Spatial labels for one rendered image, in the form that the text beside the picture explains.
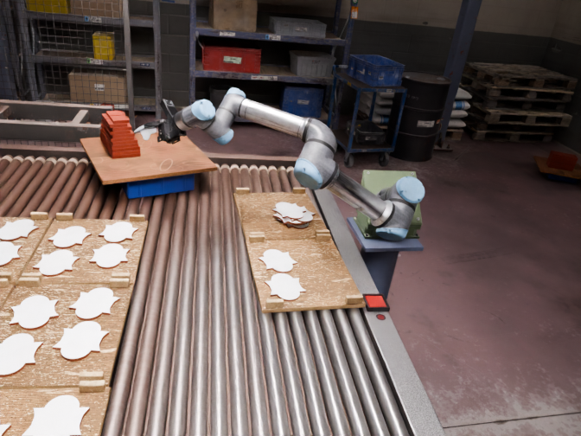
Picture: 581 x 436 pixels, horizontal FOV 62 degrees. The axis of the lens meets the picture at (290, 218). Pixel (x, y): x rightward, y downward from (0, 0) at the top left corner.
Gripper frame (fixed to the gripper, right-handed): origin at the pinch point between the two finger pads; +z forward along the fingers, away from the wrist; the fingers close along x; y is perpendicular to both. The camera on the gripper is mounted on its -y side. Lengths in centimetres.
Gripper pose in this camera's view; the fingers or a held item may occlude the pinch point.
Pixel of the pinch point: (150, 132)
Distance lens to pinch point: 206.9
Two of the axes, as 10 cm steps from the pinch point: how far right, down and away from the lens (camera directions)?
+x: 6.3, -0.1, 7.8
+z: -7.6, 2.0, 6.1
